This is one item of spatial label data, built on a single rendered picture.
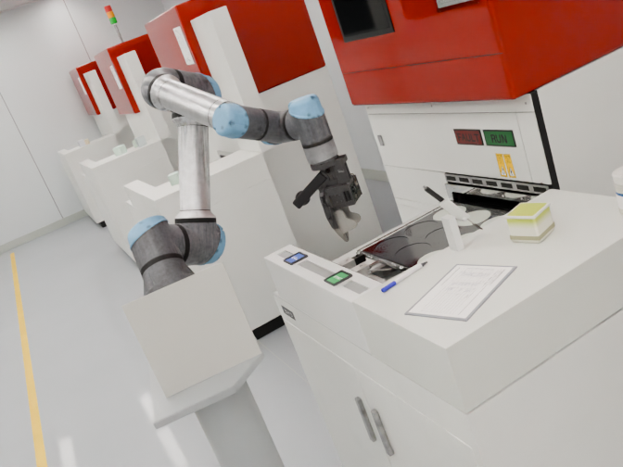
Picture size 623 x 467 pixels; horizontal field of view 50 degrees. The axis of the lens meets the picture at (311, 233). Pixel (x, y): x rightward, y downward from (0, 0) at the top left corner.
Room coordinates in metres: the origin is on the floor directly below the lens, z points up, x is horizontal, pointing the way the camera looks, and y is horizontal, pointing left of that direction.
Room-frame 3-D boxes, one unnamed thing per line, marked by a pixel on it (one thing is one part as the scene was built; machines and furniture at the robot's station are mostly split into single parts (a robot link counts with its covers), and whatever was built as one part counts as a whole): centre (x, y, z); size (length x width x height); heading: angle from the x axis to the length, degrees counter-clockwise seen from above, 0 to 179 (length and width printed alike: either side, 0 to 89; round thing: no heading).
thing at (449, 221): (1.43, -0.32, 1.03); 0.06 x 0.04 x 0.13; 110
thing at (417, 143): (1.96, -0.49, 1.02); 0.81 x 0.03 x 0.40; 20
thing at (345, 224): (1.51, -0.09, 1.09); 0.06 x 0.03 x 0.09; 65
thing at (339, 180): (1.53, -0.10, 1.19); 0.09 x 0.08 x 0.12; 65
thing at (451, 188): (1.79, -0.53, 0.89); 0.44 x 0.02 x 0.10; 20
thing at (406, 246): (1.70, -0.34, 0.90); 0.34 x 0.34 x 0.01; 20
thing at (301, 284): (1.64, 0.02, 0.89); 0.55 x 0.09 x 0.14; 20
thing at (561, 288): (1.31, -0.38, 0.89); 0.62 x 0.35 x 0.14; 110
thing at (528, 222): (1.35, -0.46, 1.00); 0.07 x 0.07 x 0.07; 37
